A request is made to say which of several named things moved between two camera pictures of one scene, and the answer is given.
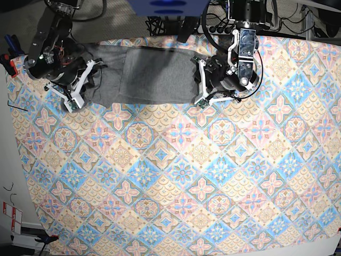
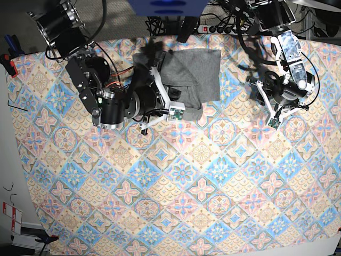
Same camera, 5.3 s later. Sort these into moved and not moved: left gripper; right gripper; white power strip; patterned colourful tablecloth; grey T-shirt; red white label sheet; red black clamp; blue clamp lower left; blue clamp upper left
Moved: grey T-shirt; left gripper; right gripper
Not moved: red black clamp; red white label sheet; blue clamp upper left; white power strip; patterned colourful tablecloth; blue clamp lower left
